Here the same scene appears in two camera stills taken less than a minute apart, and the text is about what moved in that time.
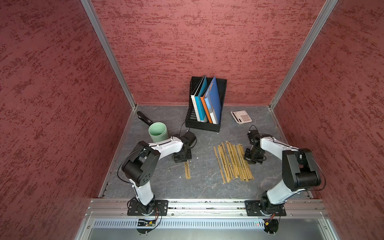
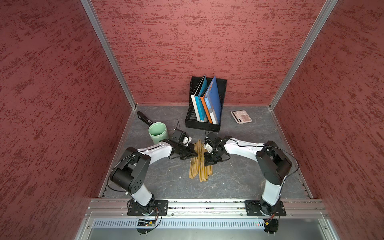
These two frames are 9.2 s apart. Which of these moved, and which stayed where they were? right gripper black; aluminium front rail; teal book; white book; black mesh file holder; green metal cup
Moved: right gripper black
Stayed: white book; green metal cup; teal book; black mesh file holder; aluminium front rail
